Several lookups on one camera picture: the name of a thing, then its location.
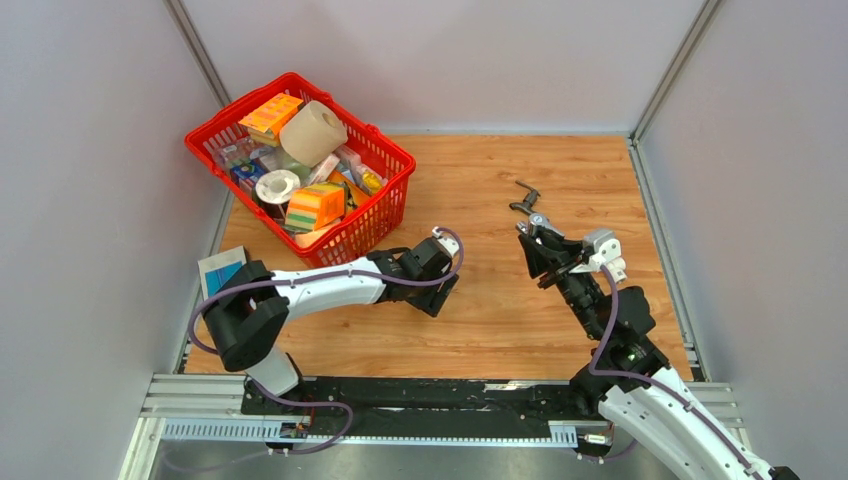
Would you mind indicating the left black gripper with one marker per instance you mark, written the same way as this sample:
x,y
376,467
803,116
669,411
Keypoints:
x,y
433,303

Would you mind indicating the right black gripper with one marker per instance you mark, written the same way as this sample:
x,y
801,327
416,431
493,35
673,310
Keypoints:
x,y
543,252

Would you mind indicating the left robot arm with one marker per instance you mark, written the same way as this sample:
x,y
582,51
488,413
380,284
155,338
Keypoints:
x,y
246,316

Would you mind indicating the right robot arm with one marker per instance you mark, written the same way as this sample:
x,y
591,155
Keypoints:
x,y
629,381

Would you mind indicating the yellow snack packet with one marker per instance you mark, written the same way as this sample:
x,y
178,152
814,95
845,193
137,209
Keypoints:
x,y
369,181

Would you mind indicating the orange striped sponge box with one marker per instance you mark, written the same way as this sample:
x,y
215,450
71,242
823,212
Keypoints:
x,y
315,207

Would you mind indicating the white tape roll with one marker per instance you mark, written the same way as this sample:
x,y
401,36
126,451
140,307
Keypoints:
x,y
277,187

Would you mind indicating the brown toilet paper roll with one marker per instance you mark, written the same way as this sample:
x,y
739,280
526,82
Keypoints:
x,y
312,134

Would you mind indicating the blue small box in basket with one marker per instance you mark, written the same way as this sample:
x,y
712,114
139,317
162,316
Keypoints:
x,y
247,175

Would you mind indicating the orange patterned box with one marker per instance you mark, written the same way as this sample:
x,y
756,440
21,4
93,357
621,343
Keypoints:
x,y
264,124

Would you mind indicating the blue razor box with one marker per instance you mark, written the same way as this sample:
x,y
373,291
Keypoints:
x,y
216,270

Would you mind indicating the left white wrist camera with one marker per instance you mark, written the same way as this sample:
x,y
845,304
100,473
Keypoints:
x,y
446,242

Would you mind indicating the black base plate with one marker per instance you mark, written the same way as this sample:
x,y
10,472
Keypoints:
x,y
439,409

